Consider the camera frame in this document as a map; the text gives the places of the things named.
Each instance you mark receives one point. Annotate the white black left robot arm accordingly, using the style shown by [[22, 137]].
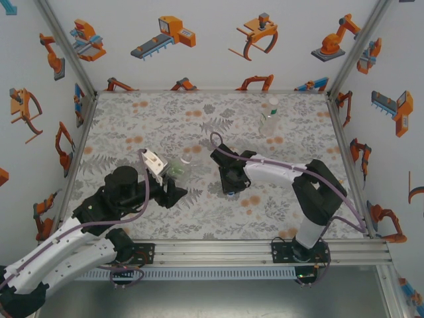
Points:
[[43, 261]]

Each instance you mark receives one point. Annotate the grey metal base panel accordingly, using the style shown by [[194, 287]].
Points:
[[212, 298]]

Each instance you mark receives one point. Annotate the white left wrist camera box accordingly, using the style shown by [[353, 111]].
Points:
[[155, 164]]

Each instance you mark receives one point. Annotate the small green-lit circuit board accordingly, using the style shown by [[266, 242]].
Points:
[[123, 269], [304, 275]]

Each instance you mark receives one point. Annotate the aluminium frame post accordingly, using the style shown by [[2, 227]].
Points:
[[358, 49], [392, 291], [67, 49]]

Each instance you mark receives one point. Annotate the green-tinted clear plastic bottle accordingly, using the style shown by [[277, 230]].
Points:
[[179, 169]]

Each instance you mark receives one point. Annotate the clear bottle with green cap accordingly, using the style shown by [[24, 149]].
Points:
[[268, 124]]

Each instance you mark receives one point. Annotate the aluminium frame rail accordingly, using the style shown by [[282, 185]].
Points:
[[79, 149], [342, 132], [212, 91]]

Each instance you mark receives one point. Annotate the wide aluminium base rail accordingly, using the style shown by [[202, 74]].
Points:
[[212, 253]]

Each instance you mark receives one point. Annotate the floral printed tablecloth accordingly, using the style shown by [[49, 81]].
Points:
[[232, 116]]

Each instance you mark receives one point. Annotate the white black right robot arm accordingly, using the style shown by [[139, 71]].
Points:
[[271, 177]]

